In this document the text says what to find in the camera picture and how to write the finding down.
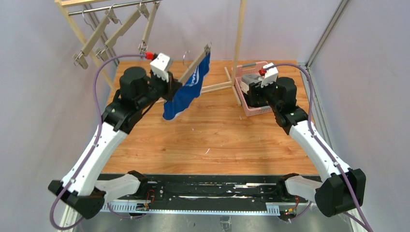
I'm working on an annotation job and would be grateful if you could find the blue underwear white trim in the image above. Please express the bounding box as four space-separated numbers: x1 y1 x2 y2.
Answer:
162 53 210 121

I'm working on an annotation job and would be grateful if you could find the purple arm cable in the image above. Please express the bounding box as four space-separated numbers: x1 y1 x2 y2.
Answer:
259 63 374 232
49 53 154 231

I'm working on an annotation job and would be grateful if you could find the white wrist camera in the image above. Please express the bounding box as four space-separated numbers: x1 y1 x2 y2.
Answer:
150 53 173 83
259 62 279 88

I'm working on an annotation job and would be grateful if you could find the wooden clothes rack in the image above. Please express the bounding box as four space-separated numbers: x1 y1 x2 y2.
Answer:
54 0 247 108

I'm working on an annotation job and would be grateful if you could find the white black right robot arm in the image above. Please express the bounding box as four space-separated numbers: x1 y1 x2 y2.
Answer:
246 77 366 217

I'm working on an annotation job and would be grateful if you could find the grey beige underwear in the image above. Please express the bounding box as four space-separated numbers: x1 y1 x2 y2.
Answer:
239 73 263 94

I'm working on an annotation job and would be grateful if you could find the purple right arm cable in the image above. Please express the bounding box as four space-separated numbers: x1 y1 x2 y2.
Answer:
259 63 374 232

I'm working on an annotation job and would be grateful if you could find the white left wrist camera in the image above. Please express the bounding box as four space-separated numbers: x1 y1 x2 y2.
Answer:
150 53 173 83

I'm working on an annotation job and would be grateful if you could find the pink perforated plastic basket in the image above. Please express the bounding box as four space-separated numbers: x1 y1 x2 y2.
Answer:
235 61 278 116

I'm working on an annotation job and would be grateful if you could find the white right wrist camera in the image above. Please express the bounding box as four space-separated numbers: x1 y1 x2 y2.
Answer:
259 62 279 88

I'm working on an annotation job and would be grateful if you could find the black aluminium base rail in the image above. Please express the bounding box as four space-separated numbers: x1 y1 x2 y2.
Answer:
58 173 363 232

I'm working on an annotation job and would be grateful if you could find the beige clip hanger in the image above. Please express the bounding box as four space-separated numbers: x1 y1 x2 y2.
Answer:
178 44 211 84
73 9 120 69
96 3 150 61
139 1 161 54

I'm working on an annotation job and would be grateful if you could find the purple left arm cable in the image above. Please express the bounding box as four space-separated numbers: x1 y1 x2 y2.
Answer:
49 53 154 231

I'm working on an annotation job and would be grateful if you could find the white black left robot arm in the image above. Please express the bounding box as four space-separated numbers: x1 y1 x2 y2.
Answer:
48 67 183 219

